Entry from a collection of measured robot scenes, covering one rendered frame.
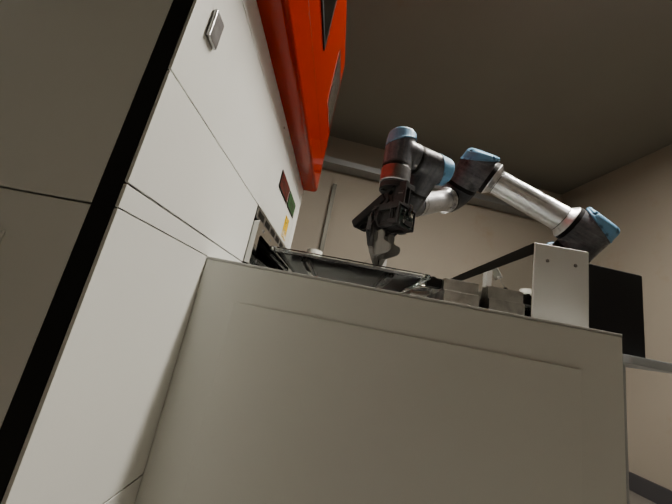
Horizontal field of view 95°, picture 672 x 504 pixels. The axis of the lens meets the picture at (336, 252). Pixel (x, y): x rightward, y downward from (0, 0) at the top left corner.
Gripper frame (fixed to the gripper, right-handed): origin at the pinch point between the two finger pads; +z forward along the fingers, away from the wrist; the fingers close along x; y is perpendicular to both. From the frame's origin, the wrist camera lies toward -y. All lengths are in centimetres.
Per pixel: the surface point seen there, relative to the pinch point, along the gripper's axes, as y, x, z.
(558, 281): 34.8, 7.4, 1.6
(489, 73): -33, 128, -179
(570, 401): 37.7, 1.3, 19.8
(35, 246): 9, -56, 14
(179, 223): 6.2, -44.8, 7.4
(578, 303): 37.1, 9.8, 4.7
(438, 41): -50, 85, -179
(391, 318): 19.6, -16.9, 13.4
